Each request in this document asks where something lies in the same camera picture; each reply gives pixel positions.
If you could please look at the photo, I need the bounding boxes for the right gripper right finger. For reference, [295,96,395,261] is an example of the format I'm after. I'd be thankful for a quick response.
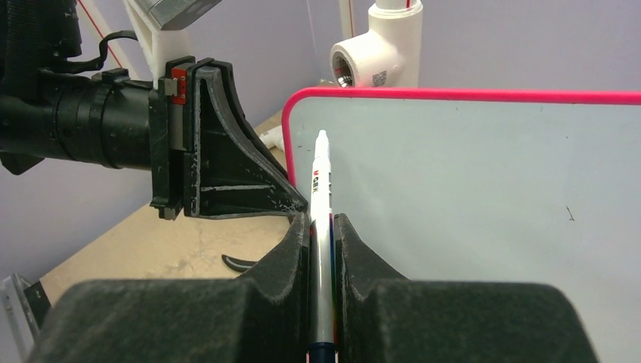
[334,214,598,362]

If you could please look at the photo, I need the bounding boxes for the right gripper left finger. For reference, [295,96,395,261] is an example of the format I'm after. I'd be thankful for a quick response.
[28,213,310,362]

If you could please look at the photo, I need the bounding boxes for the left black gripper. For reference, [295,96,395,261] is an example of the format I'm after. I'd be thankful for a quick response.
[148,56,308,220]

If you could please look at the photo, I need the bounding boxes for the white marker pen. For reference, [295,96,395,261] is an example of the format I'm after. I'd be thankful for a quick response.
[308,130,336,362]

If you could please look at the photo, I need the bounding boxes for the red framed whiteboard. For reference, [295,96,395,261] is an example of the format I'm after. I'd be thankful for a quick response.
[282,87,640,362]

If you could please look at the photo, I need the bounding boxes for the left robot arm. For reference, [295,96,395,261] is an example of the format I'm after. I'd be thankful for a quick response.
[1,1,308,220]

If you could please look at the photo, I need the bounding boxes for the black pliers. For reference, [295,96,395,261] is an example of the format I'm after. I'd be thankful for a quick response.
[221,254,257,273]

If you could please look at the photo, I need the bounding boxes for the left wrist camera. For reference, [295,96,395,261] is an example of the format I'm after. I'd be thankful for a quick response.
[123,0,221,89]

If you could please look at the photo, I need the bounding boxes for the white pvc pipe frame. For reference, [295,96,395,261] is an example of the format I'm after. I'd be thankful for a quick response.
[77,0,424,151]

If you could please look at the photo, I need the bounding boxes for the aluminium table frame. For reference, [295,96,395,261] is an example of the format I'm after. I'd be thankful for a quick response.
[1,274,51,362]

